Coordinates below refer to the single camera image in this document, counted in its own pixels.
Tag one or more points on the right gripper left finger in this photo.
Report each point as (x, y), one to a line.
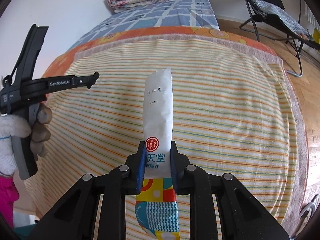
(136, 163)

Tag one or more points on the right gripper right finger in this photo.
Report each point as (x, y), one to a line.
(178, 164)

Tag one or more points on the white wet wipe packet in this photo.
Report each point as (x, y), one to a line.
(156, 206)

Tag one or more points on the white gloved left hand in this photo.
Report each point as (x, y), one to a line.
(15, 126)

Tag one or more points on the orange floral bed sheet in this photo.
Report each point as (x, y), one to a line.
(240, 43)

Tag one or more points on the striped yellow towel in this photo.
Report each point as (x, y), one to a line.
(231, 113)

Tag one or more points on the blue checked mattress cover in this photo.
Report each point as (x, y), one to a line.
(186, 13)

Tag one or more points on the striped chair cushion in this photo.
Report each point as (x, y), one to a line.
(269, 10)

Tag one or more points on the black folding chair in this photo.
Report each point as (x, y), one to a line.
(294, 40)

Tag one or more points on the green striped hanging towel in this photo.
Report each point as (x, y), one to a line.
(311, 18)

